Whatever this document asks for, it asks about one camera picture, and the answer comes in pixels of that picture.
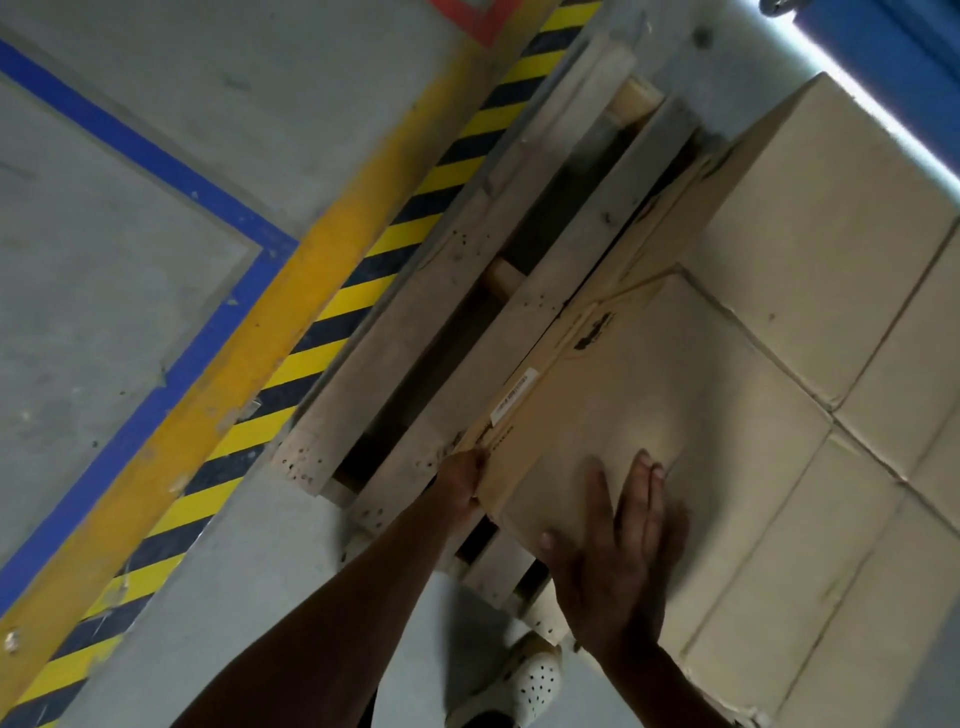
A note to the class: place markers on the person's right hand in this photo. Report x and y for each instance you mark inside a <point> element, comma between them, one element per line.
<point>619,585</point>

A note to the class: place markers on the blue roller shutter door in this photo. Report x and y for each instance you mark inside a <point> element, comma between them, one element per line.
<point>885,67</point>

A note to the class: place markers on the cardboard box black print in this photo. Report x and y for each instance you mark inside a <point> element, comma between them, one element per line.
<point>675,375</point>

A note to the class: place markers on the person's left hand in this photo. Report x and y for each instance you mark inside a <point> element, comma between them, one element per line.
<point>461,484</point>

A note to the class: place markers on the red floor tape line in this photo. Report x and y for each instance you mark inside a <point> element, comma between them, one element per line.
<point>480,19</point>

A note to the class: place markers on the metal shutter latch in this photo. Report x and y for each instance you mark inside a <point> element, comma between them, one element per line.
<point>780,6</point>

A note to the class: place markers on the white perforated right shoe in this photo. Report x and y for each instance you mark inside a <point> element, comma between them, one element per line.
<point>525,682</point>

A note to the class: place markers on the cardboard box taped seam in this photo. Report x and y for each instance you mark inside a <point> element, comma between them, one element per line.
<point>915,390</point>

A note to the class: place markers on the wooden pallet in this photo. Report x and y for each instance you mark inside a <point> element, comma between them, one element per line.
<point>465,300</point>

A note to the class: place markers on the small brown cardboard box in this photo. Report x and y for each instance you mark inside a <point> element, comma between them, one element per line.
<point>810,585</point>

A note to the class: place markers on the person's left forearm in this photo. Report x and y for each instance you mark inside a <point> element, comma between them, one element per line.
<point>337,637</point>

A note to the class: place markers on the yellow black hazard tape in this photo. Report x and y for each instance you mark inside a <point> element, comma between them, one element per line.
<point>337,300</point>

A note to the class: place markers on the blue floor tape line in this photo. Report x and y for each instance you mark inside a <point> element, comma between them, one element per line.
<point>150,157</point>

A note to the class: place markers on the cardboard box white label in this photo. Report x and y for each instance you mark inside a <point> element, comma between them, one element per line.
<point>825,240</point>

